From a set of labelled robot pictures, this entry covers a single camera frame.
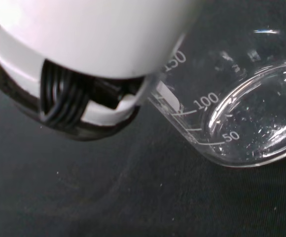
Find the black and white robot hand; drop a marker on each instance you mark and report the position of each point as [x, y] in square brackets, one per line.
[83, 39]

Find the black bench cloth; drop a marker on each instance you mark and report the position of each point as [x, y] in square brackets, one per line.
[108, 192]

